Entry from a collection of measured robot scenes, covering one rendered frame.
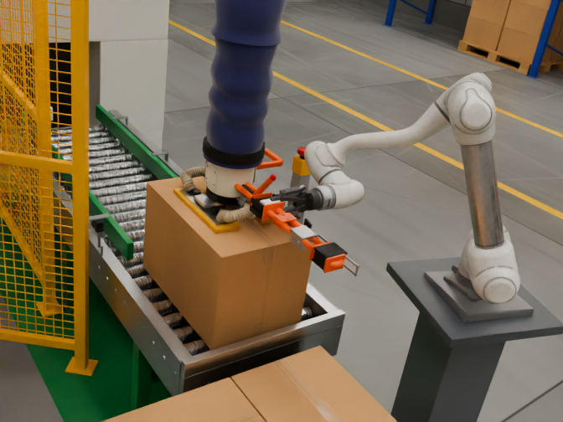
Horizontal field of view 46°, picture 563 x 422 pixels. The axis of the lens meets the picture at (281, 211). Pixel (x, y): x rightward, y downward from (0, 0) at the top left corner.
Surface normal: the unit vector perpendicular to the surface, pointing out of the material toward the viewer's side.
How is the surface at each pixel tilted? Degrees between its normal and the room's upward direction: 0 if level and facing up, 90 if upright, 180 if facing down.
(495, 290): 91
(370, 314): 0
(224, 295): 90
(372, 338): 0
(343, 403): 0
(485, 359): 90
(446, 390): 90
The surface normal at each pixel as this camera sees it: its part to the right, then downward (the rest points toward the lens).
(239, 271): 0.56, 0.45
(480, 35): -0.77, 0.20
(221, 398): 0.13, -0.88
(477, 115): -0.14, 0.27
